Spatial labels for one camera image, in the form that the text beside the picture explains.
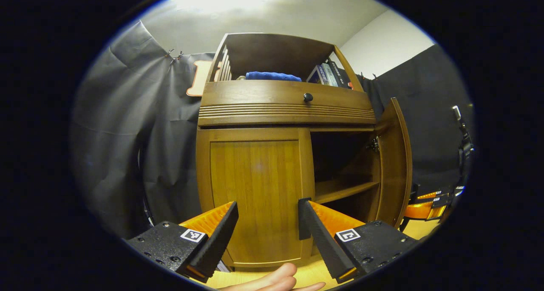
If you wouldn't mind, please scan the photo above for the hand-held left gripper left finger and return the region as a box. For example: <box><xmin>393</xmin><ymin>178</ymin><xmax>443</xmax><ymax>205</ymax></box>
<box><xmin>126</xmin><ymin>201</ymin><xmax>239</xmax><ymax>283</ymax></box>

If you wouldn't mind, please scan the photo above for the black spine book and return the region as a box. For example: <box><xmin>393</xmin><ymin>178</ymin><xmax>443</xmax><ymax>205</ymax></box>
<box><xmin>329</xmin><ymin>61</ymin><xmax>351</xmax><ymax>89</ymax></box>

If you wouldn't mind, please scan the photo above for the black backdrop cloth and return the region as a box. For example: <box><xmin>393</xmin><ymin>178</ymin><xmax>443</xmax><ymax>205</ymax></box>
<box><xmin>70</xmin><ymin>21</ymin><xmax>475</xmax><ymax>240</ymax></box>

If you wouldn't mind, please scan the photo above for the wooden inner shelf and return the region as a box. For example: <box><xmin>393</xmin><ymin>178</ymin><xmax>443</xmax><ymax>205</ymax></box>
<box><xmin>314</xmin><ymin>180</ymin><xmax>380</xmax><ymax>205</ymax></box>

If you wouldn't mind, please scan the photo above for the thin black cable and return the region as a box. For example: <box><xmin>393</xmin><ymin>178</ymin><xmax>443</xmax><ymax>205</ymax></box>
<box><xmin>136</xmin><ymin>149</ymin><xmax>155</xmax><ymax>229</ymax></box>

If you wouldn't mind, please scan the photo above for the wooden double-door shoe cabinet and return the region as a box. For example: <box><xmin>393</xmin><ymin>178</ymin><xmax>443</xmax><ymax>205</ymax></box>
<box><xmin>195</xmin><ymin>33</ymin><xmax>414</xmax><ymax>269</ymax></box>

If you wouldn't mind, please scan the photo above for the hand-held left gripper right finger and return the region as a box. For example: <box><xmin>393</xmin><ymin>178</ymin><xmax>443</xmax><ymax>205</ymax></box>
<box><xmin>308</xmin><ymin>200</ymin><xmax>418</xmax><ymax>284</ymax></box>

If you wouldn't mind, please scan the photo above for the dark blue thin book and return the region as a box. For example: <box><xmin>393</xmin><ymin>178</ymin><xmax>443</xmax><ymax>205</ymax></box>
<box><xmin>306</xmin><ymin>65</ymin><xmax>326</xmax><ymax>85</ymax></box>

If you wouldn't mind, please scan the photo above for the folded blue cloth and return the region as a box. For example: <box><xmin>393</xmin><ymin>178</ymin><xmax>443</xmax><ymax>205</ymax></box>
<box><xmin>245</xmin><ymin>71</ymin><xmax>303</xmax><ymax>82</ymax></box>

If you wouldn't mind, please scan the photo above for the grey spine book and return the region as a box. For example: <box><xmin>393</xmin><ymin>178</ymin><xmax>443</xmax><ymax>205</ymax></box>
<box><xmin>320</xmin><ymin>62</ymin><xmax>339</xmax><ymax>88</ymax></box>

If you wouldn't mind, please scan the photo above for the wooden shoe cabinet door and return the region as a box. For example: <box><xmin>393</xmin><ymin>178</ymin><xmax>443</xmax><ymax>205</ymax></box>
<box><xmin>374</xmin><ymin>97</ymin><xmax>413</xmax><ymax>231</ymax></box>
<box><xmin>196</xmin><ymin>127</ymin><xmax>316</xmax><ymax>268</ymax></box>

